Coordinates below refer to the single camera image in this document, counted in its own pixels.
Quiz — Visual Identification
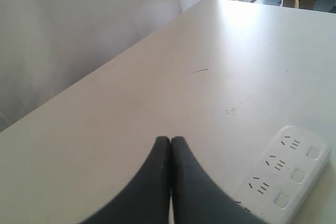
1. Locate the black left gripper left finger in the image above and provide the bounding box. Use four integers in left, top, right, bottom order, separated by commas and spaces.
84, 136, 171, 223

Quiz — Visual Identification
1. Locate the white five-outlet power strip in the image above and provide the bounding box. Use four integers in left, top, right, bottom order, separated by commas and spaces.
233, 126, 331, 223

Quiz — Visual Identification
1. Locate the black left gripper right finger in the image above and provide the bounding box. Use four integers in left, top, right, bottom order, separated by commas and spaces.
171, 136, 257, 223

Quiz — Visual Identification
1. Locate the white backdrop curtain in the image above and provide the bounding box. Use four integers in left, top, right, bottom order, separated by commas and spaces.
1, 0, 200, 130

